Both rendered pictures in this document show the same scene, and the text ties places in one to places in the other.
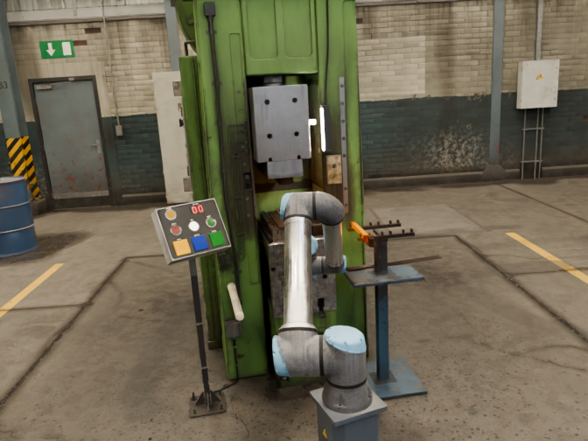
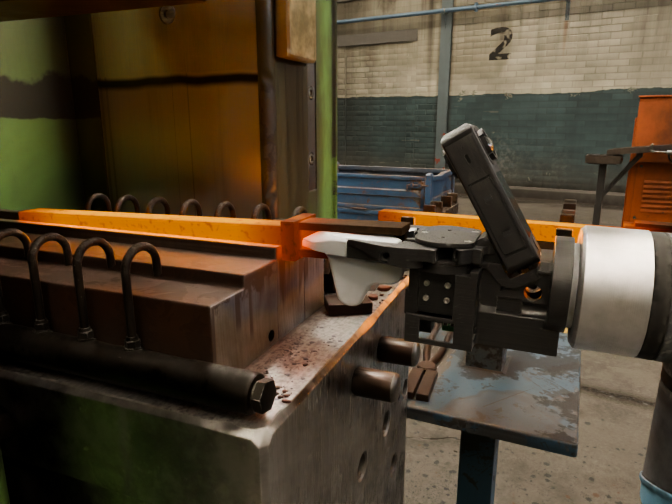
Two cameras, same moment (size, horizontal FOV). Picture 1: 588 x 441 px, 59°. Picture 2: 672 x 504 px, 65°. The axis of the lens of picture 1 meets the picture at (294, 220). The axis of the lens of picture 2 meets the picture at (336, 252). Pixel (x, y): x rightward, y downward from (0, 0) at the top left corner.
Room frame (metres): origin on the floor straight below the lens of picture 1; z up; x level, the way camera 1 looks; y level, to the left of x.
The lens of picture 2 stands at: (2.59, 0.37, 1.10)
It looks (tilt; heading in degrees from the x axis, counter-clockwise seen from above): 14 degrees down; 303
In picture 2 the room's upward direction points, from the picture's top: straight up
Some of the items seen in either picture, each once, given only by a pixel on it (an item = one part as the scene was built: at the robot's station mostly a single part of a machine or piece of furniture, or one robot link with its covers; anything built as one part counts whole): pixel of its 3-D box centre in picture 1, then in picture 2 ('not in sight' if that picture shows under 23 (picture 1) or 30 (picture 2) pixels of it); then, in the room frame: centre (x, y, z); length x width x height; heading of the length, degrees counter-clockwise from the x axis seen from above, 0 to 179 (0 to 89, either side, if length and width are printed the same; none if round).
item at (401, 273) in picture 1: (381, 273); (485, 366); (2.83, -0.48, 0.69); 0.40 x 0.30 x 0.02; 98
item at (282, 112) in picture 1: (283, 121); not in sight; (3.08, 0.03, 1.56); 0.42 x 0.39 x 0.40; 11
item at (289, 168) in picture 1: (278, 164); not in sight; (3.08, 0.07, 1.32); 0.42 x 0.20 x 0.10; 11
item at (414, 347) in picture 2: not in sight; (398, 351); (2.81, -0.09, 0.87); 0.04 x 0.03 x 0.03; 11
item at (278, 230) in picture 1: (282, 223); (94, 269); (3.08, 0.07, 0.96); 0.42 x 0.20 x 0.09; 11
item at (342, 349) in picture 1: (343, 353); not in sight; (1.75, -0.15, 0.79); 0.17 x 0.15 x 0.18; 85
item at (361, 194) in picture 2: not in sight; (375, 208); (4.77, -3.63, 0.36); 1.20 x 0.80 x 0.72; 7
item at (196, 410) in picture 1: (206, 398); not in sight; (2.68, 0.56, 0.05); 0.22 x 0.22 x 0.09; 11
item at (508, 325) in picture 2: not in sight; (484, 284); (2.71, -0.03, 0.98); 0.12 x 0.08 x 0.09; 11
